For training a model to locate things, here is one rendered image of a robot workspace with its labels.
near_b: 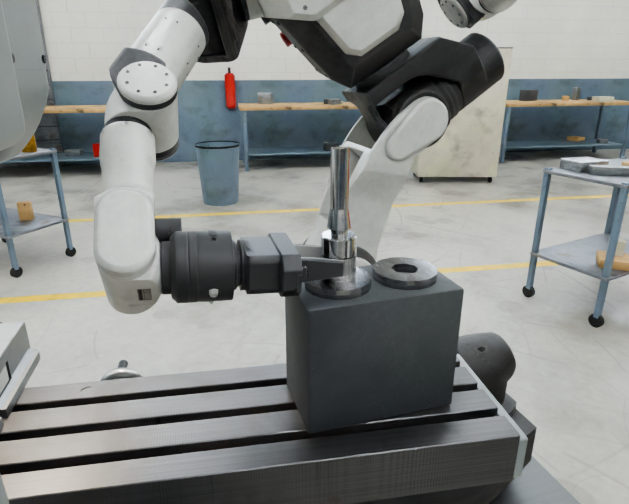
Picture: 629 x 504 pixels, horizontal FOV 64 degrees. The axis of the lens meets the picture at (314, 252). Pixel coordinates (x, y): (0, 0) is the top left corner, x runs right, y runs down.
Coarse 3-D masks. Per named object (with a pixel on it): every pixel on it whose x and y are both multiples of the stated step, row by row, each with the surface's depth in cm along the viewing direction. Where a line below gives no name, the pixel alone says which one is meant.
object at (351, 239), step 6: (324, 234) 66; (348, 234) 66; (354, 234) 66; (324, 240) 65; (330, 240) 64; (336, 240) 64; (342, 240) 64; (348, 240) 64; (354, 240) 65; (330, 246) 64; (336, 246) 64; (342, 246) 64; (348, 246) 64
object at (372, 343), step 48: (336, 288) 64; (384, 288) 68; (432, 288) 68; (288, 336) 73; (336, 336) 64; (384, 336) 66; (432, 336) 69; (288, 384) 77; (336, 384) 66; (384, 384) 69; (432, 384) 71
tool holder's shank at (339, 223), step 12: (336, 156) 61; (348, 156) 62; (336, 168) 62; (348, 168) 62; (336, 180) 62; (348, 180) 63; (336, 192) 63; (348, 192) 63; (336, 204) 63; (348, 204) 64; (336, 216) 64; (348, 216) 64; (336, 228) 64; (348, 228) 64
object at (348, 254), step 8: (328, 248) 64; (336, 248) 64; (344, 248) 64; (352, 248) 65; (328, 256) 65; (336, 256) 64; (344, 256) 64; (352, 256) 65; (344, 264) 65; (352, 264) 66; (344, 272) 65; (352, 272) 66; (328, 280) 66; (336, 280) 66; (344, 280) 66; (352, 280) 66
